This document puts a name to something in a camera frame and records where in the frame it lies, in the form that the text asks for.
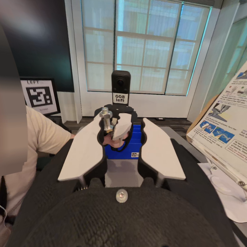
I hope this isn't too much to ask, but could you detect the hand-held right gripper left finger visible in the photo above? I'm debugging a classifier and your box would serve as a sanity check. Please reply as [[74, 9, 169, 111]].
[[58, 114, 108, 187]]

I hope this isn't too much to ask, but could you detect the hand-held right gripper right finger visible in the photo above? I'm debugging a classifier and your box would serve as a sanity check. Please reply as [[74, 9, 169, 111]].
[[137, 118, 186, 188]]

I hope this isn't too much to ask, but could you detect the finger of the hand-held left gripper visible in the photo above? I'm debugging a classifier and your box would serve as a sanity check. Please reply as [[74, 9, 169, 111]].
[[112, 113, 133, 142]]

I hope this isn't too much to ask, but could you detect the steel hex bolt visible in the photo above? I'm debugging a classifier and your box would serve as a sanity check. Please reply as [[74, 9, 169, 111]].
[[102, 107, 114, 134]]

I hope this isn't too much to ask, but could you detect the blue plastic bin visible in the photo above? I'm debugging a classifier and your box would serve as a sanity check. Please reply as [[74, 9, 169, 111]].
[[105, 124, 143, 160]]

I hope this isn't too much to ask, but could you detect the person's left hand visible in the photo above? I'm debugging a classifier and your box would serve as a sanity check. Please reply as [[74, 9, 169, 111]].
[[103, 133, 129, 148]]

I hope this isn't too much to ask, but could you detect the large gridded window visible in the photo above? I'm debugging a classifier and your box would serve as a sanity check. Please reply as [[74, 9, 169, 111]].
[[81, 0, 213, 96]]

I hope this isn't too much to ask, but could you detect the illustrated instruction board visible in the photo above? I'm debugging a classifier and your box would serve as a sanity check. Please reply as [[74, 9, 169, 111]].
[[186, 61, 247, 186]]

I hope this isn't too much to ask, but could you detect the black framed marker sign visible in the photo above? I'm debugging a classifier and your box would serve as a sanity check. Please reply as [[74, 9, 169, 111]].
[[20, 78, 60, 115]]

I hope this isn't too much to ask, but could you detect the black lanyard strap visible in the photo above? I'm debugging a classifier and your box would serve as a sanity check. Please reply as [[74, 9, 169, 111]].
[[0, 175, 7, 218]]

